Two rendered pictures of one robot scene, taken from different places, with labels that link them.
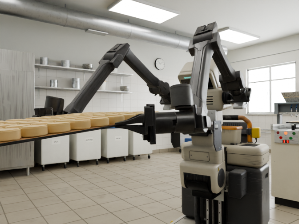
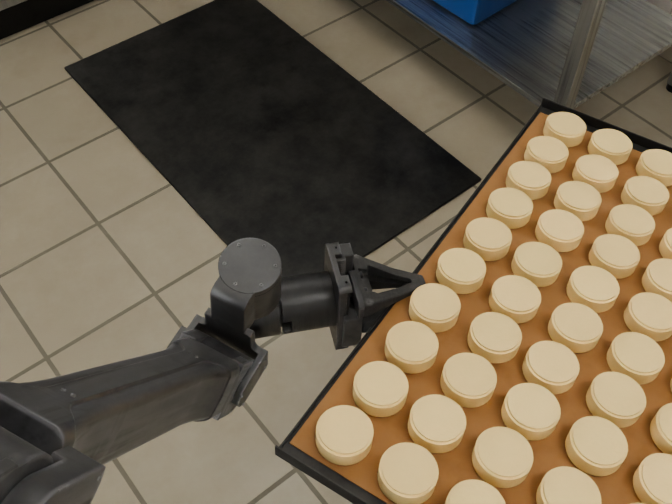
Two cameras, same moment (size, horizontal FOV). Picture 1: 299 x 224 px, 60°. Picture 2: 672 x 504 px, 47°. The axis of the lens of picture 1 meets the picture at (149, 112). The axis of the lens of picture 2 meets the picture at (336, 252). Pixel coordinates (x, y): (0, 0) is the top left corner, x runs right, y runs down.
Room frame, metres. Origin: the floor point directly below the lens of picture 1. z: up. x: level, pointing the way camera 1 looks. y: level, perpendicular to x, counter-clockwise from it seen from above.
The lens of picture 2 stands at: (1.13, -0.03, 1.64)
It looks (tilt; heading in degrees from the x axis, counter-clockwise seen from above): 52 degrees down; 176
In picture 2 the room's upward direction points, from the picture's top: straight up
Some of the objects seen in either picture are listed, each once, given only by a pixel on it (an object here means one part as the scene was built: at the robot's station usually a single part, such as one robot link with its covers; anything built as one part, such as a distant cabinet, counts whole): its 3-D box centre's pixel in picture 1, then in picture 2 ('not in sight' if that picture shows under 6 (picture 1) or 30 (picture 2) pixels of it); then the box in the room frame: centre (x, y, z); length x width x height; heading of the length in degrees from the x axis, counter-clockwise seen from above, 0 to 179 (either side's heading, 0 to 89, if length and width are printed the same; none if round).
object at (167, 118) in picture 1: (160, 122); (312, 300); (0.68, -0.03, 0.98); 0.07 x 0.07 x 0.10; 9
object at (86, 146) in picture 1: (83, 145); not in sight; (5.35, 1.36, 0.39); 0.64 x 0.54 x 0.77; 36
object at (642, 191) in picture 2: not in sight; (644, 195); (0.55, 0.36, 0.97); 0.05 x 0.05 x 0.02
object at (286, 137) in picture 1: (286, 137); not in sight; (2.83, -1.49, 0.77); 0.24 x 0.04 x 0.14; 46
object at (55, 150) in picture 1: (50, 147); not in sight; (4.98, 1.89, 0.39); 0.64 x 0.54 x 0.77; 38
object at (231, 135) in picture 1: (222, 134); not in sight; (1.77, -0.50, 0.87); 0.23 x 0.15 x 0.11; 54
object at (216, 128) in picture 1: (195, 129); not in sight; (1.44, -0.26, 0.93); 0.28 x 0.16 x 0.22; 54
